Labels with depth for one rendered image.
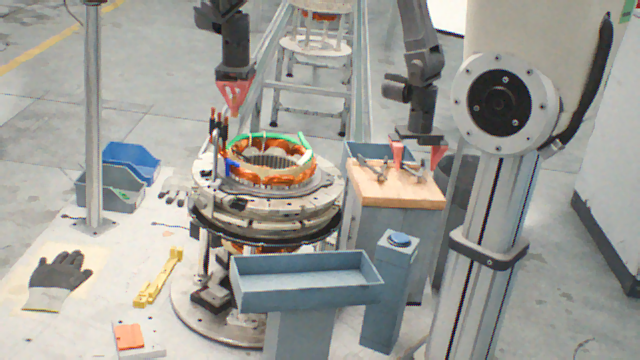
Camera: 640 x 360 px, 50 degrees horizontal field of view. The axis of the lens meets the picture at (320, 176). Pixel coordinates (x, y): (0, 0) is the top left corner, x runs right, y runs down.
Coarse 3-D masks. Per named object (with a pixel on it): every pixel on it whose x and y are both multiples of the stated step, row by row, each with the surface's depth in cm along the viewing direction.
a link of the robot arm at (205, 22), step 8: (200, 0) 141; (208, 0) 130; (240, 0) 136; (200, 8) 139; (208, 8) 130; (216, 8) 131; (232, 8) 134; (200, 16) 140; (208, 16) 133; (216, 16) 131; (224, 16) 133; (200, 24) 141; (208, 24) 139; (216, 32) 140
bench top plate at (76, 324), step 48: (96, 240) 170; (144, 240) 173; (192, 240) 176; (0, 288) 148; (96, 288) 152; (0, 336) 134; (48, 336) 136; (96, 336) 138; (192, 336) 142; (336, 336) 148
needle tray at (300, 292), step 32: (256, 256) 120; (288, 256) 122; (320, 256) 124; (352, 256) 126; (256, 288) 118; (288, 288) 112; (320, 288) 114; (352, 288) 116; (288, 320) 117; (320, 320) 119; (288, 352) 120; (320, 352) 122
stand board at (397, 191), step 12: (348, 168) 162; (360, 168) 160; (360, 180) 154; (372, 180) 154; (384, 180) 155; (396, 180) 156; (408, 180) 157; (432, 180) 159; (360, 192) 149; (372, 192) 149; (384, 192) 150; (396, 192) 150; (408, 192) 151; (420, 192) 152; (432, 192) 153; (360, 204) 148; (372, 204) 148; (384, 204) 148; (396, 204) 149; (408, 204) 149; (420, 204) 149; (432, 204) 150; (444, 204) 150
